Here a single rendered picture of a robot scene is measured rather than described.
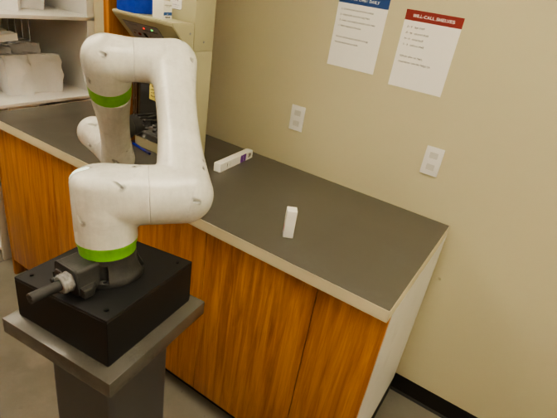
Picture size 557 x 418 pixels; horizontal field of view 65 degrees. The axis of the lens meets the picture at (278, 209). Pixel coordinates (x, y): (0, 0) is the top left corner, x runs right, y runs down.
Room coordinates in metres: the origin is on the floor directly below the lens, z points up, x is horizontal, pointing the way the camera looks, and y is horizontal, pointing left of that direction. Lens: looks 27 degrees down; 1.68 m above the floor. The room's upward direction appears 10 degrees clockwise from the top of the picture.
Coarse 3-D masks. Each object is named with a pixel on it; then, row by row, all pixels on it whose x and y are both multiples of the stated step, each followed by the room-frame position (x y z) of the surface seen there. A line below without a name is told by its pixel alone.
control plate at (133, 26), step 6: (126, 24) 1.81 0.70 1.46; (132, 24) 1.79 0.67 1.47; (138, 24) 1.76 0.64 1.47; (132, 30) 1.82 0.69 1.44; (138, 30) 1.79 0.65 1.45; (144, 30) 1.77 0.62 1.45; (150, 30) 1.74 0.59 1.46; (156, 30) 1.72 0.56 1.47; (138, 36) 1.84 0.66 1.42; (144, 36) 1.81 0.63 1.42; (156, 36) 1.76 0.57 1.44; (162, 36) 1.73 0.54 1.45
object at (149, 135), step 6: (138, 84) 1.87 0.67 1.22; (144, 84) 1.85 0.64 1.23; (138, 90) 1.87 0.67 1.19; (144, 90) 1.85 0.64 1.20; (138, 96) 1.87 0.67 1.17; (144, 96) 1.85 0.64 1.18; (138, 102) 1.87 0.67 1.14; (144, 102) 1.85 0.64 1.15; (150, 102) 1.83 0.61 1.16; (138, 108) 1.87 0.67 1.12; (144, 108) 1.85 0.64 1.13; (150, 108) 1.83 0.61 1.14; (144, 132) 1.85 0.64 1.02; (150, 132) 1.83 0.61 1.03; (156, 132) 1.81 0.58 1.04; (144, 138) 1.85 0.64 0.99; (150, 138) 1.83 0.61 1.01; (156, 138) 1.81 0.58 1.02
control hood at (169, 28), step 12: (120, 12) 1.77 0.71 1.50; (144, 24) 1.74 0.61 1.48; (156, 24) 1.69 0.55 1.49; (168, 24) 1.65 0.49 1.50; (180, 24) 1.67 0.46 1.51; (192, 24) 1.73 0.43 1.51; (168, 36) 1.71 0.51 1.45; (180, 36) 1.68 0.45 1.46; (192, 36) 1.73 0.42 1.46; (192, 48) 1.74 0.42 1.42
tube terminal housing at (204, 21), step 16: (192, 0) 1.75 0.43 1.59; (208, 0) 1.80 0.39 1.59; (176, 16) 1.79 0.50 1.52; (192, 16) 1.75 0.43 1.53; (208, 16) 1.80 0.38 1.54; (208, 32) 1.81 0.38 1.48; (208, 48) 1.81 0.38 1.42; (208, 64) 1.82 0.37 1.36; (208, 80) 1.83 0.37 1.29; (208, 96) 1.83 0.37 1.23; (144, 144) 1.86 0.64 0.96
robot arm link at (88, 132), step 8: (88, 120) 1.39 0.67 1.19; (96, 120) 1.40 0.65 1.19; (80, 128) 1.38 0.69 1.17; (88, 128) 1.37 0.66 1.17; (96, 128) 1.38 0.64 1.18; (80, 136) 1.37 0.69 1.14; (88, 136) 1.36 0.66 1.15; (96, 136) 1.36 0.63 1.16; (88, 144) 1.36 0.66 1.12; (96, 144) 1.34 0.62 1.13
